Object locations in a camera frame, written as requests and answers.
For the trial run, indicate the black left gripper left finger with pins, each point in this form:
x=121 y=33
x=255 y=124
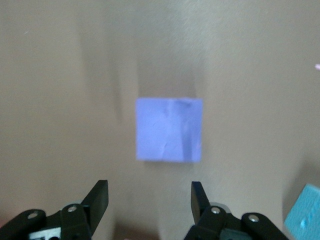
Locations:
x=97 y=200

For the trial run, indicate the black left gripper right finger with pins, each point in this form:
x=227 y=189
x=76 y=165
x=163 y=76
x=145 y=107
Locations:
x=200 y=212

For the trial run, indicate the purple foam cube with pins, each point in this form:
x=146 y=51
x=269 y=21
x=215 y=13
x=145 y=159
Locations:
x=167 y=130

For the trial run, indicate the blue foam cube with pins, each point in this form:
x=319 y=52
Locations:
x=305 y=215

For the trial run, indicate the brown table cover sheet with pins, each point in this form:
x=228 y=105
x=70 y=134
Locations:
x=50 y=100

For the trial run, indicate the small pink foam crumb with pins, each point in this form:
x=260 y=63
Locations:
x=318 y=66

